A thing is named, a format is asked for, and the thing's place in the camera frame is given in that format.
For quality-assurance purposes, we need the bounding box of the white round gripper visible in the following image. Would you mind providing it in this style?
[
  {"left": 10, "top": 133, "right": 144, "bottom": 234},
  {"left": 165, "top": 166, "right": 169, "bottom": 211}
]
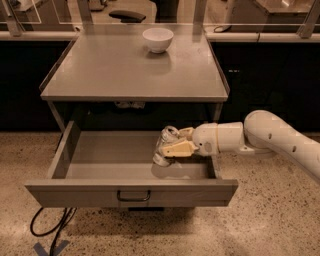
[{"left": 158, "top": 123, "right": 218, "bottom": 157}]

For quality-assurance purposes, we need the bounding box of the silver 7up can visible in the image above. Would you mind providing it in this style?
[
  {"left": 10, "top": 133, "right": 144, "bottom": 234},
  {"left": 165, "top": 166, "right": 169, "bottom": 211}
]
[{"left": 152, "top": 125, "right": 181, "bottom": 168}]

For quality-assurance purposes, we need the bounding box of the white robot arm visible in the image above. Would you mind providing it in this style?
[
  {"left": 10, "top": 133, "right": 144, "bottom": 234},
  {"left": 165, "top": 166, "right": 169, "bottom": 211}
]
[{"left": 153, "top": 110, "right": 320, "bottom": 182}]

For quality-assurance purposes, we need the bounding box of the open grey top drawer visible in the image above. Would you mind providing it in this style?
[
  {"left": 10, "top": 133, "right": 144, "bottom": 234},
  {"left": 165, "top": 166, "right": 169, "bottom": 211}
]
[{"left": 25, "top": 121, "right": 238, "bottom": 208}]

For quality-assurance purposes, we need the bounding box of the crumpled item under tabletop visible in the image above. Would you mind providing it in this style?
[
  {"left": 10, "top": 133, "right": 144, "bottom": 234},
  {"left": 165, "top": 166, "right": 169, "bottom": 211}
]
[{"left": 114, "top": 101, "right": 145, "bottom": 109}]

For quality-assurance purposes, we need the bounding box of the grey metal cabinet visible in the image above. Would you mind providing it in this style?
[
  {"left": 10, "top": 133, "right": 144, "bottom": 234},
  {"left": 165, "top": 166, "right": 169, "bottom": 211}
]
[{"left": 38, "top": 23, "right": 231, "bottom": 135}]

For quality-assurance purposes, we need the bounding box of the white ceramic bowl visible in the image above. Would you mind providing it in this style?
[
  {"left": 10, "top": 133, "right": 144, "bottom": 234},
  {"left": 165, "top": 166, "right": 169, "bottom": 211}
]
[{"left": 142, "top": 28, "right": 174, "bottom": 53}]

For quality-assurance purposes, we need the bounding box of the black office chair armrest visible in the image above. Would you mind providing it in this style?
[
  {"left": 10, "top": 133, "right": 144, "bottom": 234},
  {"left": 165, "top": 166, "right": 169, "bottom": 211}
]
[{"left": 109, "top": 10, "right": 146, "bottom": 23}]

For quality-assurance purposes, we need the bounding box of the black metal drawer handle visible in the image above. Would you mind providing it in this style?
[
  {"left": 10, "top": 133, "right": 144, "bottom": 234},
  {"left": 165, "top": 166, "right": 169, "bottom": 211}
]
[{"left": 117, "top": 190, "right": 151, "bottom": 203}]

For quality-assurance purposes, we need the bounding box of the black floor cable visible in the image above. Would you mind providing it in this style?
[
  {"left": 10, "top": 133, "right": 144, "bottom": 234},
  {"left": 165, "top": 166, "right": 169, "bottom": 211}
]
[{"left": 29, "top": 206, "right": 78, "bottom": 256}]

